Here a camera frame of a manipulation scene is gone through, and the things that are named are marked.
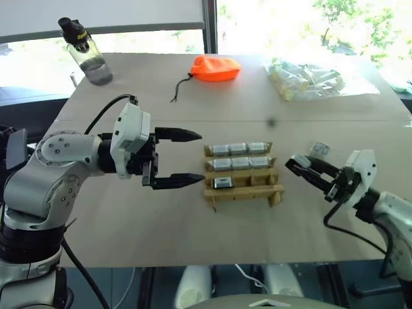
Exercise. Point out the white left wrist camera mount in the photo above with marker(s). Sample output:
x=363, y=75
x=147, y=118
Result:
x=130, y=125

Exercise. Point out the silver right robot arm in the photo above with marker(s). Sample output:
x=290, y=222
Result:
x=394, y=215

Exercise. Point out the grey rounded robot body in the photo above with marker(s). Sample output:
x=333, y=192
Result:
x=225, y=302

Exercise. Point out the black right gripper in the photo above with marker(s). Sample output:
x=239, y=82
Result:
x=342, y=186

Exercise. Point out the clear plastic bag of cameras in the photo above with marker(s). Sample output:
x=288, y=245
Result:
x=309, y=80

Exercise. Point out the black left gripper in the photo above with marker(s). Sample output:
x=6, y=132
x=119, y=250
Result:
x=152, y=154

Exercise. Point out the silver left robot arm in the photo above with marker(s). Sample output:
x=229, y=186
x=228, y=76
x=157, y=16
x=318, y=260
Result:
x=35, y=180

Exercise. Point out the wooden battery rack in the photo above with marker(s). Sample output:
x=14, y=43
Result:
x=244, y=193

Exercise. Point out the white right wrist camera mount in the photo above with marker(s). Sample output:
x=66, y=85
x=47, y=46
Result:
x=362, y=174

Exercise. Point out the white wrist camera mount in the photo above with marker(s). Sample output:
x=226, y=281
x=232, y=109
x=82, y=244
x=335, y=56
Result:
x=362, y=174
x=130, y=125

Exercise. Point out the black table leg frame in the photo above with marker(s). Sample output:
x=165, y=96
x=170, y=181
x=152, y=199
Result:
x=333, y=283

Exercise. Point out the grey window blind rail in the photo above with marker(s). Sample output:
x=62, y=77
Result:
x=96, y=32

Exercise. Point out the dark grey flat panel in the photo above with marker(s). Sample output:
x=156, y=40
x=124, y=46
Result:
x=16, y=148

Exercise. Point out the clear water bottle black lid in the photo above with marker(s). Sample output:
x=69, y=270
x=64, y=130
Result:
x=91, y=61

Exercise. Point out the dark window frame post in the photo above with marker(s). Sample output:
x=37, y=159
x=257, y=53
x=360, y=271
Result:
x=210, y=25

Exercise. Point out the white rounded shape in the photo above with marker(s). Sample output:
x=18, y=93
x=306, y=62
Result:
x=193, y=286
x=283, y=280

